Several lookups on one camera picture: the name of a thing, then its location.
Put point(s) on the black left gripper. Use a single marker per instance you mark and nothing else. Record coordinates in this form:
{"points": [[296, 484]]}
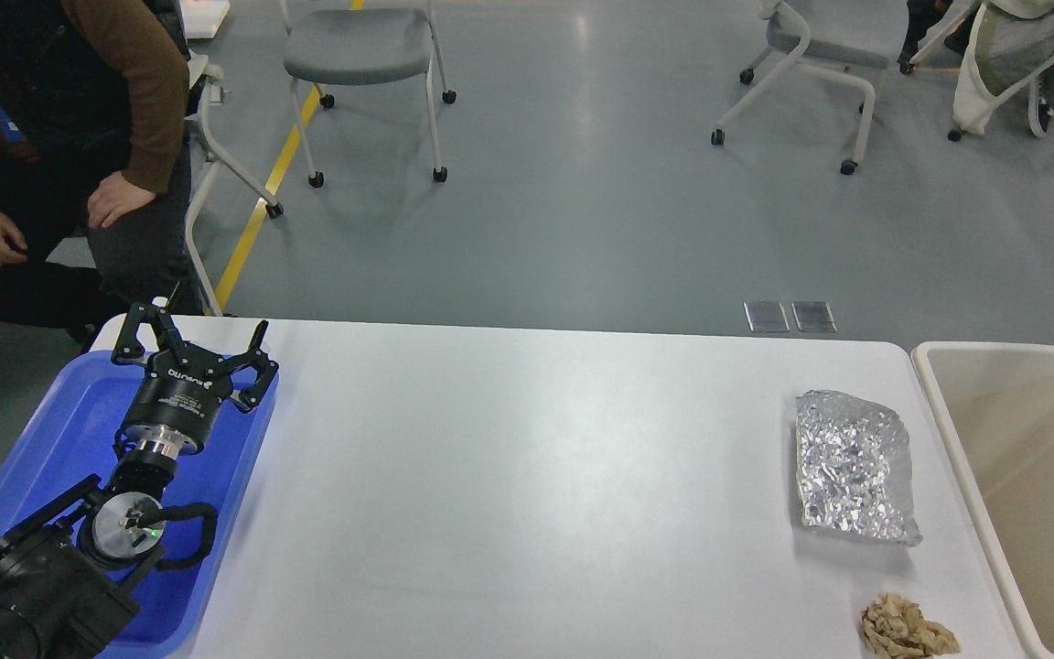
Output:
{"points": [[172, 399]]}

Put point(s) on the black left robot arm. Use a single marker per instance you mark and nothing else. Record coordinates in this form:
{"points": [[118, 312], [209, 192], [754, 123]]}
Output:
{"points": [[117, 502]]}

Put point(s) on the seated person in brown sweater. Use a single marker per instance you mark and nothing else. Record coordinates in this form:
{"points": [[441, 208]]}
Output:
{"points": [[95, 170]]}

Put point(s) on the white chair under person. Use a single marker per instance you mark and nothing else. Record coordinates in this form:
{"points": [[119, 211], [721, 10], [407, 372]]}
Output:
{"points": [[206, 77]]}

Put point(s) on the grey office chair centre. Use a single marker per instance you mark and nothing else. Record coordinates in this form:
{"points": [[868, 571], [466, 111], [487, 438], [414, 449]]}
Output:
{"points": [[365, 47]]}

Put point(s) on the grey office chair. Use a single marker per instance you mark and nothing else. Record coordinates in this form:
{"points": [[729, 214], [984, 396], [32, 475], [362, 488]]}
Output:
{"points": [[365, 47], [851, 43]]}

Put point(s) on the metal floor socket left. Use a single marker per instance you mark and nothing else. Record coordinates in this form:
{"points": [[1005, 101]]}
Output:
{"points": [[766, 317]]}

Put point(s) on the metal floor socket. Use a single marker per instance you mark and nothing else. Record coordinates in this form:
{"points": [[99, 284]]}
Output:
{"points": [[814, 316], [766, 317]]}

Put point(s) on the metal floor socket right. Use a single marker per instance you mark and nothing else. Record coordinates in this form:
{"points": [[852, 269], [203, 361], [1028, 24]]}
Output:
{"points": [[814, 316]]}

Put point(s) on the crumpled silver foil bag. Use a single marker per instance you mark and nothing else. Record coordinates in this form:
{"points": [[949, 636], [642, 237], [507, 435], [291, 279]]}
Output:
{"points": [[853, 469]]}

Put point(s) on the grey office chair right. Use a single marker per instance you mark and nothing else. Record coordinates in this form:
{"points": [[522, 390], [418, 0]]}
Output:
{"points": [[851, 43]]}

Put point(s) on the crumpled brown paper ball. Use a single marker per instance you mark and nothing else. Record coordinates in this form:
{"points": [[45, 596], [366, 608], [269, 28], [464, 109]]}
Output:
{"points": [[894, 627]]}

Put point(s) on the beige plastic bin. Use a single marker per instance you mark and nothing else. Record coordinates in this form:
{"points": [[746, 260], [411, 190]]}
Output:
{"points": [[994, 405]]}

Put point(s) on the white chair with coat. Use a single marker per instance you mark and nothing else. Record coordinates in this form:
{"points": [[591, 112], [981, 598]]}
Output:
{"points": [[1007, 47]]}

